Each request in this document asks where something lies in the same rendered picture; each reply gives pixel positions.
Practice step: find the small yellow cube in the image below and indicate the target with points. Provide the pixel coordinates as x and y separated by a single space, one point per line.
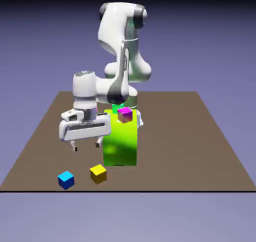
98 174

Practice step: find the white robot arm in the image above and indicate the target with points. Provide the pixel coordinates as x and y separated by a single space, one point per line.
112 36

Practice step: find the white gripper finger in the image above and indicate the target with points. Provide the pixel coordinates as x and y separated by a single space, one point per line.
74 145
98 142

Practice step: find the large green box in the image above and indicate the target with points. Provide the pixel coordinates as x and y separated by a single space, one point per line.
120 140

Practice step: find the small magenta cube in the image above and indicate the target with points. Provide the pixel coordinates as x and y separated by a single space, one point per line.
125 115

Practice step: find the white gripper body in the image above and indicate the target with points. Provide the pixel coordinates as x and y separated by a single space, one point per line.
86 131

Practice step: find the small blue cube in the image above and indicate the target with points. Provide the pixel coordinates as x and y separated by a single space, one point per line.
66 180

